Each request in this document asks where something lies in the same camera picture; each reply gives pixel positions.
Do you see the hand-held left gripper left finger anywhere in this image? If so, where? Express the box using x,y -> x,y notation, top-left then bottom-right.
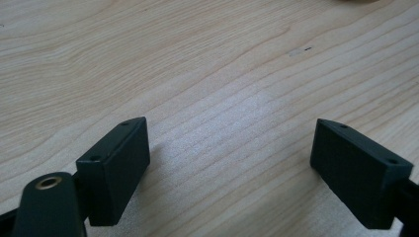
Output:
75,116 -> 151,227

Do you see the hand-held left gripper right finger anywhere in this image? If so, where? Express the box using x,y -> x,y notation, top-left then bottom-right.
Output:
309,118 -> 414,230

